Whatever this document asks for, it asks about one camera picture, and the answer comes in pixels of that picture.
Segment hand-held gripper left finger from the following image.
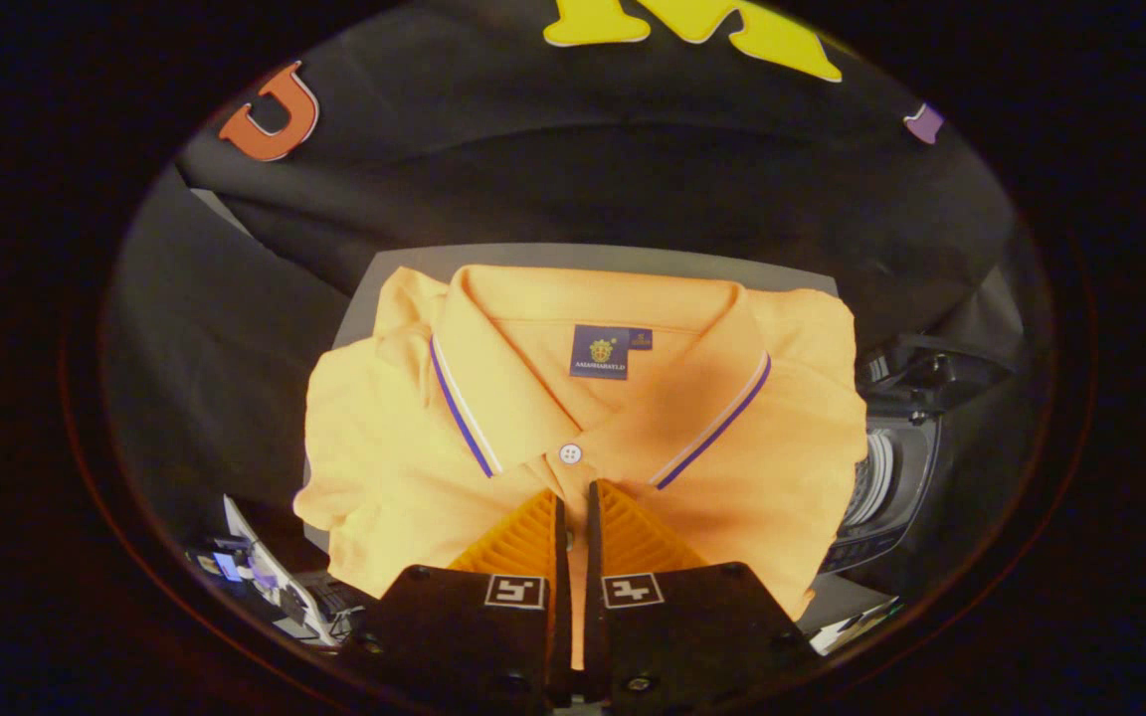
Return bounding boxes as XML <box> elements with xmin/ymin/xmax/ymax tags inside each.
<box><xmin>344</xmin><ymin>488</ymin><xmax>574</xmax><ymax>716</ymax></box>

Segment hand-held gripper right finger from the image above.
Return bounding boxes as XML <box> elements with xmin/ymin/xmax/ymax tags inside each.
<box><xmin>586</xmin><ymin>478</ymin><xmax>821</xmax><ymax>716</ymax></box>

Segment orange polo shirt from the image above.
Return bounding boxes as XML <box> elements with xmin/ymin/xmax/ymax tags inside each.
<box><xmin>292</xmin><ymin>264</ymin><xmax>869</xmax><ymax>669</ymax></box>

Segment grey washing machine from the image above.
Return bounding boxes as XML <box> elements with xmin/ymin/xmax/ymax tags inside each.
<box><xmin>822</xmin><ymin>413</ymin><xmax>944</xmax><ymax>576</ymax></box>

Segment dark washing machine lid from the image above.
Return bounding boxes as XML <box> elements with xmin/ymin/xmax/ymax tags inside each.
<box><xmin>857</xmin><ymin>333</ymin><xmax>1018</xmax><ymax>421</ymax></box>

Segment white printed sheet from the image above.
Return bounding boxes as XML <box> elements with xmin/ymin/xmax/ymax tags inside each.
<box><xmin>800</xmin><ymin>595</ymin><xmax>904</xmax><ymax>657</ymax></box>

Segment black backdrop cloth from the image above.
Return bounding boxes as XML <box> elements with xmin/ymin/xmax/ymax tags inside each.
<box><xmin>100</xmin><ymin>0</ymin><xmax>1051</xmax><ymax>558</ymax></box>

